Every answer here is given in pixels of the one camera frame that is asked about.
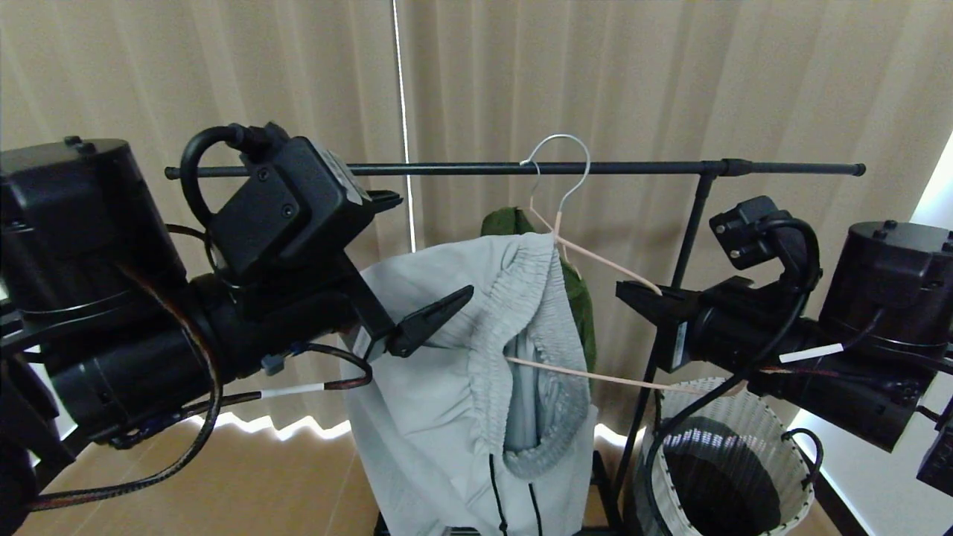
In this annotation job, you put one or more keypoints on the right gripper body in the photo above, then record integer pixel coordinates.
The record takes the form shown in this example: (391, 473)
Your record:
(730, 331)

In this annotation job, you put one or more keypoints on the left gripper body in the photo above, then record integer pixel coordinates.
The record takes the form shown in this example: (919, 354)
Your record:
(298, 320)

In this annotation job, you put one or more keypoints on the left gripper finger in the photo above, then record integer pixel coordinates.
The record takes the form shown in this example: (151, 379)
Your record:
(383, 201)
(428, 320)

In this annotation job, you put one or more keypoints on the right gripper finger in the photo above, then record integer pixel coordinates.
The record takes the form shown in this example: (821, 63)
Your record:
(663, 305)

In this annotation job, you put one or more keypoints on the green long-sleeved shirt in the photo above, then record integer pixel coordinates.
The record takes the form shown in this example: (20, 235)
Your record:
(581, 305)

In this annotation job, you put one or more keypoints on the pale grey garment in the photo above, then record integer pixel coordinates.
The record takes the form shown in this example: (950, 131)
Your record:
(424, 417)

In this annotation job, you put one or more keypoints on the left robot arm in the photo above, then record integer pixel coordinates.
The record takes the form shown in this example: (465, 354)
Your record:
(74, 246)

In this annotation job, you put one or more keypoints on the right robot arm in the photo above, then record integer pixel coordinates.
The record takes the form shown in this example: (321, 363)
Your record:
(886, 298)

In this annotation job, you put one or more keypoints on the white laundry basket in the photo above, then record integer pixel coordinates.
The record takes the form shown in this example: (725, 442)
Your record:
(752, 409)

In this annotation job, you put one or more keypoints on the black clothes rack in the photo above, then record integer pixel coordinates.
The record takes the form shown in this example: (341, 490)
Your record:
(782, 168)

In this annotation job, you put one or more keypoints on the beige curtain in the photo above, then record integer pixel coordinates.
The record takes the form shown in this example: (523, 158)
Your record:
(670, 74)

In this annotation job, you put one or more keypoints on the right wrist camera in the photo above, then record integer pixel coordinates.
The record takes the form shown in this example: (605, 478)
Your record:
(752, 231)

